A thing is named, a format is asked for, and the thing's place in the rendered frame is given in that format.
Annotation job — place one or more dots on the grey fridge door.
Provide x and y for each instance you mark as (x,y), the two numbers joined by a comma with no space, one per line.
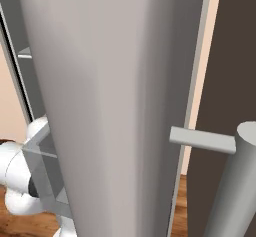
(110,97)

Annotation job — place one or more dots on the dark brown cabinet panel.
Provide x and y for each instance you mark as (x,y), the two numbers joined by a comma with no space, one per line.
(233,47)

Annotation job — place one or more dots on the clear fridge door shelf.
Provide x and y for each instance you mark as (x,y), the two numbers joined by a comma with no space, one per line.
(43,167)

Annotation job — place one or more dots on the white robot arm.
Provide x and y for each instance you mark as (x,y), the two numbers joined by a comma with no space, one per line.
(15,172)

